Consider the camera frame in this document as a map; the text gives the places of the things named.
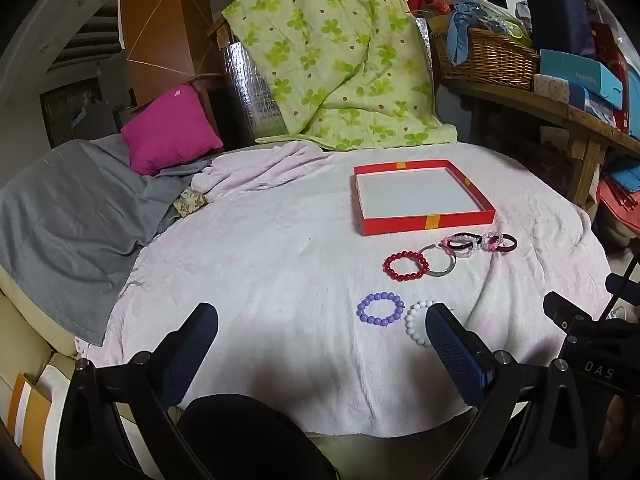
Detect small star patterned cloth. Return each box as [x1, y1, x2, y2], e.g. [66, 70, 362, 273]
[173, 187, 208, 218]

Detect pink and white bead bracelet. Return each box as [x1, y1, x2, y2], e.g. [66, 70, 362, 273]
[440, 234, 483, 259]

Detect red cardboard box tray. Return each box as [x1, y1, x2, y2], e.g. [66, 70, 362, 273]
[353, 159, 497, 237]

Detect navy bag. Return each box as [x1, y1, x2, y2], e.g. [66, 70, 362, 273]
[520, 0, 598, 58]

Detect red bead bracelet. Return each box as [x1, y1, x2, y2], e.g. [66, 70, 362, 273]
[383, 251, 430, 281]

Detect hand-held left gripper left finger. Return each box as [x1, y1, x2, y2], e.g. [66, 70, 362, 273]
[55, 303, 219, 480]

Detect dark red box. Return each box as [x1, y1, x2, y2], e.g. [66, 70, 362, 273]
[590, 22, 631, 131]

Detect light blue cloth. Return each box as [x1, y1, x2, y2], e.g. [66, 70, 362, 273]
[446, 2, 483, 66]

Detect magenta pillow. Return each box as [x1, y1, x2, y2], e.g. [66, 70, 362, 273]
[120, 84, 224, 176]

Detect silver metal bangle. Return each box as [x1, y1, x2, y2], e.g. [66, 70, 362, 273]
[417, 244, 457, 277]

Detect grey blanket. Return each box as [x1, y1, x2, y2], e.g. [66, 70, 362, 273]
[0, 135, 211, 347]

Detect pale pink blanket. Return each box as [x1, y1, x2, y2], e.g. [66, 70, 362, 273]
[75, 141, 613, 436]

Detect green floral quilt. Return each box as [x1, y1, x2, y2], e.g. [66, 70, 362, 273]
[221, 0, 458, 152]

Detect yellow envelopes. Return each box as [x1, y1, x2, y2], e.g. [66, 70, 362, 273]
[7, 372, 53, 461]

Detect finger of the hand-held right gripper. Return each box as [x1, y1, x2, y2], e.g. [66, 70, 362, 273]
[606, 274, 640, 306]
[544, 292, 581, 333]

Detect wicker basket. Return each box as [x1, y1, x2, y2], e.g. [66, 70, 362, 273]
[430, 27, 541, 92]

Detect cream sofa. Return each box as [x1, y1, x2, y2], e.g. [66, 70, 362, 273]
[0, 265, 81, 411]

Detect blue cardboard box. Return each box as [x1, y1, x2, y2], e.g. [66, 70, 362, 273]
[539, 49, 623, 111]

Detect brown wooden cabinet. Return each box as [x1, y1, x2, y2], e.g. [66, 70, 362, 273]
[118, 0, 226, 111]

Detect small white patterned box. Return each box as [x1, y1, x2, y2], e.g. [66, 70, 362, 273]
[532, 74, 588, 107]

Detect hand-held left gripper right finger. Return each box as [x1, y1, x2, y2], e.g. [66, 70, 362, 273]
[426, 304, 588, 480]

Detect purple bead bracelet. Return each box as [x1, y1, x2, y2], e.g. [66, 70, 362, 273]
[356, 292, 405, 326]

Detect wooden shelf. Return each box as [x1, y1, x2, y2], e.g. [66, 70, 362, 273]
[440, 75, 640, 206]

